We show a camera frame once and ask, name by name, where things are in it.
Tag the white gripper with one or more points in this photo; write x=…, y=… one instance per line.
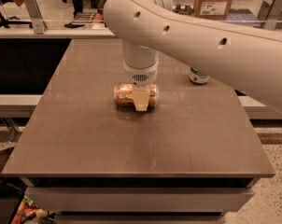
x=140, y=76

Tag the person legs in black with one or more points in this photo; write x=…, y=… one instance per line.
x=75, y=3

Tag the grey metal post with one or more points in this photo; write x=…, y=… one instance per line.
x=39, y=26
x=272, y=18

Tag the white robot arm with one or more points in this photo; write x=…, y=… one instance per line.
x=244, y=58

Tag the grey metal post right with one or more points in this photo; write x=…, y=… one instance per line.
x=272, y=18

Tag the cardboard box with label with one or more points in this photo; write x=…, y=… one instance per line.
x=212, y=9

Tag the grey metal post left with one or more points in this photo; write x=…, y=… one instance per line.
x=39, y=26

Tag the orange soda can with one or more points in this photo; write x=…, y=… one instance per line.
x=124, y=93

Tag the green white soda can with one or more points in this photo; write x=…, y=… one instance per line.
x=198, y=77

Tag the grey table drawer base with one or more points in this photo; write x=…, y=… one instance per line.
x=140, y=205

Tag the colourful snack bag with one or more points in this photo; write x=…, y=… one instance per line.
x=29, y=212

